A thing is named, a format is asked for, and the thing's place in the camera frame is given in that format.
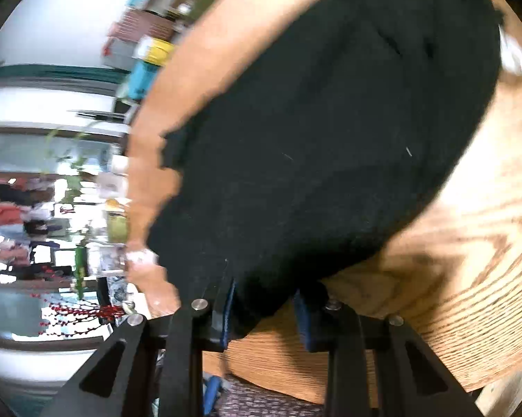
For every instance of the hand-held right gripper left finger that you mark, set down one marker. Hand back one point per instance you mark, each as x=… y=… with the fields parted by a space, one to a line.
x=227 y=321

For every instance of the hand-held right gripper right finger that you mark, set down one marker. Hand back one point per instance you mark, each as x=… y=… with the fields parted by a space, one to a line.
x=306 y=325

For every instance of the black garment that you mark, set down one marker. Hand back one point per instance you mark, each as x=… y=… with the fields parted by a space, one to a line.
x=308 y=139

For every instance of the blue object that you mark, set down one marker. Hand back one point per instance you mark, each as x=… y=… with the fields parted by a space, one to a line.
x=212 y=395

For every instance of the patterned rug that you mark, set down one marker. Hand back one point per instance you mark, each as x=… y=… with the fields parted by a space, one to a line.
x=265 y=404

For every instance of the red berry branch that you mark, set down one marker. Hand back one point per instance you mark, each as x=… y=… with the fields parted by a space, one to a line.
x=87 y=310

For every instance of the green bottle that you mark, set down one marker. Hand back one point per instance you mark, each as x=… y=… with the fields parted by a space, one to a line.
x=80 y=269

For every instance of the green plant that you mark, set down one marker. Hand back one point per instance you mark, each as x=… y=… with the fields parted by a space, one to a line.
x=71 y=173

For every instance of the teal box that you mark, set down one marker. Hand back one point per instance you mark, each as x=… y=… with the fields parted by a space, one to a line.
x=140 y=80

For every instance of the yellow box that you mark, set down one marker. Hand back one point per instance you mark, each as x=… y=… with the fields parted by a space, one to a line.
x=156 y=51

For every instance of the brick pattern box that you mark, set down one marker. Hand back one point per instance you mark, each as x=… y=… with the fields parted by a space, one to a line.
x=143 y=28

